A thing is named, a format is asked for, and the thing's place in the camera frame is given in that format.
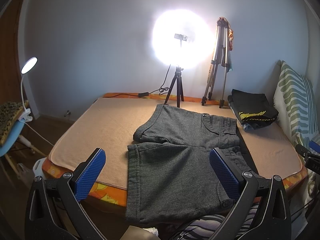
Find teal cloth on tripod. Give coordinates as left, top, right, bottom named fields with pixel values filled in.
left=226, top=55, right=233, bottom=72

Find light blue chair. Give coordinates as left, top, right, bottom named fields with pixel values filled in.
left=1, top=119, right=52, bottom=175

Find striped purple black pants legs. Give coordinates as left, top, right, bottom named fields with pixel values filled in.
left=170, top=202, right=259, bottom=239

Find bright ring light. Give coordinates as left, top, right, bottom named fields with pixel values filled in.
left=151, top=9, right=216, bottom=69

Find beige blanket on bed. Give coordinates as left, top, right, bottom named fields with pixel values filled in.
left=48, top=96, right=303, bottom=190

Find leopard print cloth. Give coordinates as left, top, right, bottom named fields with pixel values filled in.
left=0, top=101, right=24, bottom=147

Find grey knit shorts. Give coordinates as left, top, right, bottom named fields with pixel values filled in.
left=126, top=104, right=258, bottom=224

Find black folded garment yellow print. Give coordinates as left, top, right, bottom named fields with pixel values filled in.
left=229, top=89, right=279, bottom=122

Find black small tripod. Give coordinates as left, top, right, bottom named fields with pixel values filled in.
left=164, top=67, right=184, bottom=108

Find blue folded jeans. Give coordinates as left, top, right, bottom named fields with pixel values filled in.
left=227, top=95, right=276, bottom=132

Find orange cloth on tripod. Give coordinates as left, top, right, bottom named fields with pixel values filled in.
left=217, top=17, right=234, bottom=51

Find white clip desk lamp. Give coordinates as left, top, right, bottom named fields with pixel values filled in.
left=19, top=56, right=39, bottom=122

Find green striped white pillow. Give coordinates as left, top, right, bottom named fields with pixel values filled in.
left=273, top=61, right=319, bottom=150

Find silver tall tripod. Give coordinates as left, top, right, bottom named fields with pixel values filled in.
left=201, top=25, right=231, bottom=108

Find black power cable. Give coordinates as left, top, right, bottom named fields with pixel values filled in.
left=107, top=64, right=173, bottom=99

